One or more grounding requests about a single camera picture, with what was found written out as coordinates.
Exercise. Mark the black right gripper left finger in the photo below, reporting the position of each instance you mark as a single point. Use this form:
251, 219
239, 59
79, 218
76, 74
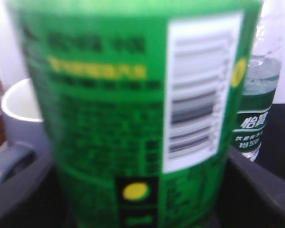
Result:
33, 197

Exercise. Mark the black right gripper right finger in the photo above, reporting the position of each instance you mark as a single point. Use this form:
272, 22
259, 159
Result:
250, 196

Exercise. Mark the green soda bottle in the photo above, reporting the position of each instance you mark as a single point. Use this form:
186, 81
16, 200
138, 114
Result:
139, 99

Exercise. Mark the clear cestbon water bottle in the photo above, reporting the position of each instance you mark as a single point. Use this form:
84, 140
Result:
262, 77

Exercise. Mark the grey mug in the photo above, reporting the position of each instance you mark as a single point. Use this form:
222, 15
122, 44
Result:
23, 119

